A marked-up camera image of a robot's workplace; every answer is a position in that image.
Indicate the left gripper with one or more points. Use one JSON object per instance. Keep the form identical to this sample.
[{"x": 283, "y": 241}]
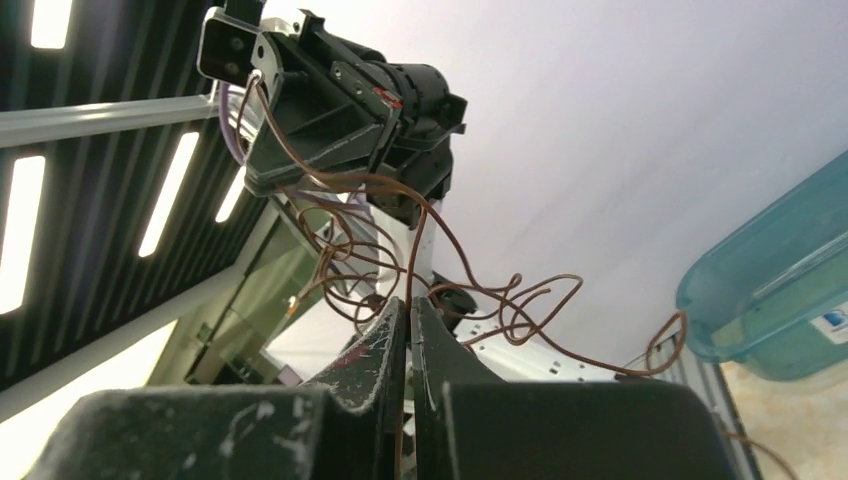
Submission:
[{"x": 337, "y": 106}]

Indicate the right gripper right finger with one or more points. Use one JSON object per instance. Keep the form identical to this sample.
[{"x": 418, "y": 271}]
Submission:
[{"x": 471, "y": 424}]

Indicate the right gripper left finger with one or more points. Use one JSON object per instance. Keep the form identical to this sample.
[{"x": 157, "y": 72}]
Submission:
[{"x": 344, "y": 423}]

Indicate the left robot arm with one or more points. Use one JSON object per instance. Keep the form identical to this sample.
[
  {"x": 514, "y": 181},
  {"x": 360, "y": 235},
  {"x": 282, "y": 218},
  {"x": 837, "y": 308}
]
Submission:
[{"x": 406, "y": 211}]

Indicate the teal transparent plastic tray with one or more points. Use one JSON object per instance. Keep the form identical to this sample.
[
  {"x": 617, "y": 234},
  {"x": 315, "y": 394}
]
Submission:
[{"x": 772, "y": 296}]

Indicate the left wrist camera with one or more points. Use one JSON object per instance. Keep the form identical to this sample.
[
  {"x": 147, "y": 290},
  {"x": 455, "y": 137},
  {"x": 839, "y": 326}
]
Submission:
[{"x": 227, "y": 41}]

